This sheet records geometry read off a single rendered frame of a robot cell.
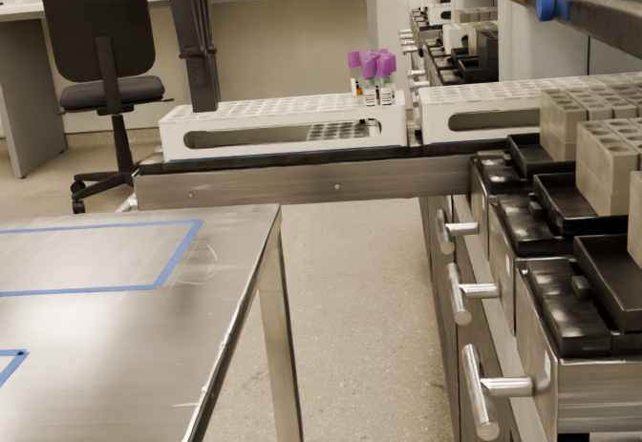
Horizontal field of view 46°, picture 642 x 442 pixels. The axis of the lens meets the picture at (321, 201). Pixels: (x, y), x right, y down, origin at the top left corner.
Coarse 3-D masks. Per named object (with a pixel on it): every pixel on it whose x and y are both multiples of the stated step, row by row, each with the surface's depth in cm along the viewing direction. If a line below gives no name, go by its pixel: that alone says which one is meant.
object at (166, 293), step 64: (0, 256) 65; (64, 256) 64; (128, 256) 62; (192, 256) 61; (256, 256) 60; (0, 320) 53; (64, 320) 52; (128, 320) 51; (192, 320) 50; (0, 384) 44; (64, 384) 44; (128, 384) 43; (192, 384) 43
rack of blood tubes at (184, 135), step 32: (320, 96) 98; (352, 96) 95; (160, 128) 91; (192, 128) 90; (224, 128) 90; (256, 128) 100; (288, 128) 100; (320, 128) 97; (352, 128) 95; (384, 128) 89
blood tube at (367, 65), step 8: (360, 64) 87; (368, 64) 87; (368, 72) 87; (368, 80) 87; (368, 88) 88; (368, 96) 88; (368, 104) 89; (376, 104) 89; (368, 120) 90; (376, 120) 89; (376, 128) 90; (376, 136) 90
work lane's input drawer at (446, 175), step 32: (416, 128) 93; (160, 160) 92; (192, 160) 91; (224, 160) 91; (256, 160) 90; (288, 160) 90; (320, 160) 90; (352, 160) 90; (384, 160) 88; (416, 160) 88; (448, 160) 88; (160, 192) 91; (192, 192) 91; (224, 192) 91; (256, 192) 91; (288, 192) 90; (320, 192) 90; (352, 192) 90; (384, 192) 89; (416, 192) 89; (448, 192) 89
